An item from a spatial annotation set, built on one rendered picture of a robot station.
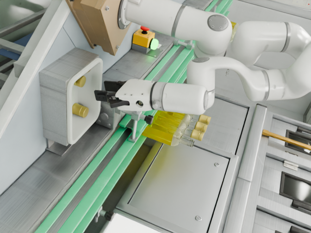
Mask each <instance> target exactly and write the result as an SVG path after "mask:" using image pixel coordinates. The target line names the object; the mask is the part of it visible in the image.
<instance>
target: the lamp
mask: <svg viewBox="0 0 311 233"><path fill-rule="evenodd" d="M157 47H158V40H156V39H154V38H152V39H151V41H150V43H149V49H156V48H157Z"/></svg>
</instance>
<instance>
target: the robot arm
mask: <svg viewBox="0 0 311 233"><path fill-rule="evenodd" d="M121 22H122V24H123V25H128V24H129V23H130V22H133V23H135V24H138V25H141V26H144V27H146V28H149V29H152V30H155V31H157V32H160V33H162V34H165V35H168V36H171V37H174V38H177V39H180V40H194V41H195V45H194V49H193V55H194V59H193V60H191V61H190V62H189V63H188V65H187V84H180V83H168V82H154V81H150V80H140V79H130V80H126V81H118V82H116V81H106V80H105V81H104V85H105V91H101V90H95V91H94V94H95V98H96V100H97V101H104V102H108V103H109V105H110V107H111V108H115V107H118V109H119V110H129V111H149V110H152V109H153V110H161V111H169V112H177V113H185V114H194V115H201V114H203V113H204V112H205V111H206V110H207V109H208V108H210V107H211V106H212V105H213V103H214V95H215V69H222V68H225V69H230V70H233V71H235V72H236V73H237V74H238V76H239V78H240V80H241V82H242V85H243V88H244V91H245V93H246V96H247V97H248V99H249V100H250V101H253V102H257V101H270V100H285V99H296V98H300V97H302V96H304V95H306V94H307V93H309V92H310V91H311V36H310V35H309V34H308V33H307V32H306V31H305V30H304V29H303V28H302V27H301V26H299V25H298V24H295V23H291V22H271V21H245V22H243V23H241V24H240V25H239V27H238V29H237V31H236V33H235V35H234V38H233V40H232V42H230V39H231V35H232V25H231V22H230V21H229V19H228V18H227V17H226V16H224V15H222V14H220V13H216V12H207V11H202V10H198V9H195V8H192V7H189V6H186V5H183V4H180V3H177V2H174V1H171V0H124V1H123V5H122V10H121ZM263 52H282V53H287V54H289V55H291V56H292V57H293V58H294V59H295V60H296V61H295V62H294V63H293V64H292V65H291V66H290V67H289V68H283V69H272V70H257V71H253V70H250V69H249V68H248V67H250V66H252V65H254V64H255V63H256V62H257V61H258V59H259V58H260V56H261V54H262V53H263ZM107 91H109V92H107ZM112 96H115V98H116V99H113V98H112ZM119 99H120V100H119Z"/></svg>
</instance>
